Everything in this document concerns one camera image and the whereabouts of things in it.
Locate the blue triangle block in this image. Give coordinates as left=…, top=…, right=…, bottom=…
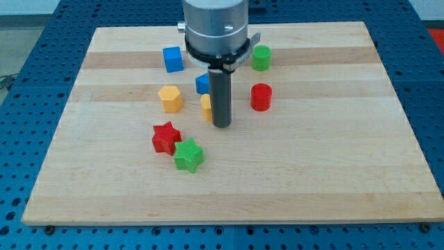
left=195, top=73, right=210, bottom=94

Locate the blue cube block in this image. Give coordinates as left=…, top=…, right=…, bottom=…
left=162, top=47, right=184, bottom=73

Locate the yellow cylinder block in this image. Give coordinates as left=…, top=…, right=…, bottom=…
left=200, top=94, right=212, bottom=122

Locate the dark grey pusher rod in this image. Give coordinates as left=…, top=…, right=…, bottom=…
left=208, top=71, right=232, bottom=128

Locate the green star block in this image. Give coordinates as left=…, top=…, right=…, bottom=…
left=173, top=137, right=205, bottom=174

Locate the red cylinder block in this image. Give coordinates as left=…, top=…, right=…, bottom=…
left=250, top=83, right=273, bottom=112

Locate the yellow hexagon block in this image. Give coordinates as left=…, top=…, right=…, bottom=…
left=158, top=85, right=183, bottom=113

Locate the red star block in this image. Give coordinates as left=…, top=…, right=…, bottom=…
left=152, top=122, right=182, bottom=156

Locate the green cylinder block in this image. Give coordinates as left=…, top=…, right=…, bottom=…
left=251, top=45, right=272, bottom=72

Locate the light wooden board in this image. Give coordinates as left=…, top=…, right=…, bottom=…
left=22, top=22, right=443, bottom=226

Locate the blue perforated metal table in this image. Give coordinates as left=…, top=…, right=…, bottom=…
left=1, top=0, right=443, bottom=249

